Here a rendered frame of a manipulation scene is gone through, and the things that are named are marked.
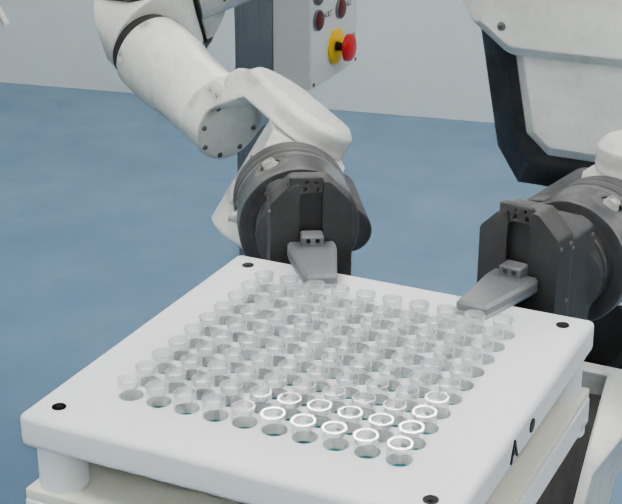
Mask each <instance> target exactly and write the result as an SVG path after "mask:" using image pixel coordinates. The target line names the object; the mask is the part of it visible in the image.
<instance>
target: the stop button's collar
mask: <svg viewBox="0 0 622 504"><path fill-rule="evenodd" d="M343 40H344V36H343V32H342V30H341V29H340V28H335V29H334V30H333V31H332V33H331V35H330V39H329V44H328V57H329V60H330V62H331V63H332V64H337V63H338V62H339V61H340V59H341V56H342V51H338V50H336V51H335V43H336V41H337V42H341V43H343Z"/></svg>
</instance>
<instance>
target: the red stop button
mask: <svg viewBox="0 0 622 504"><path fill-rule="evenodd" d="M335 50H338V51H342V57H343V59H344V61H348V62H349V61H351V60H353V58H354V56H355V53H356V50H357V42H356V38H355V36H354V35H353V34H349V33H348V34H346V36H345V38H344V40H343V43H341V42H336V43H335Z"/></svg>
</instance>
